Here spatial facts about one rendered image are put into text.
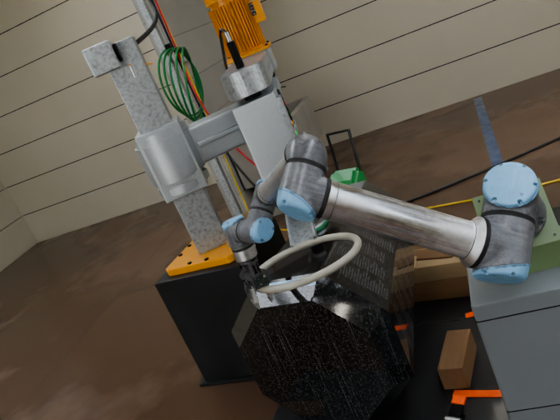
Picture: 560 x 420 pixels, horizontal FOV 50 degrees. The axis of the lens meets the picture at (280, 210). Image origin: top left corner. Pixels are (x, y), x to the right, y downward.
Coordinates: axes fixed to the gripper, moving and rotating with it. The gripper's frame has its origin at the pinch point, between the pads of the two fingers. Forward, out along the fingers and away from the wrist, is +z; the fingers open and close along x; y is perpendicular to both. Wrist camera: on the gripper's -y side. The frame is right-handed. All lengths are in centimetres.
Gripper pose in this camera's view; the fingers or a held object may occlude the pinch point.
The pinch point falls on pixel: (263, 302)
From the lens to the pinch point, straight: 242.4
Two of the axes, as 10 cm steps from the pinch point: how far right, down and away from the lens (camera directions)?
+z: 3.5, 9.1, 2.3
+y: 4.6, 0.4, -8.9
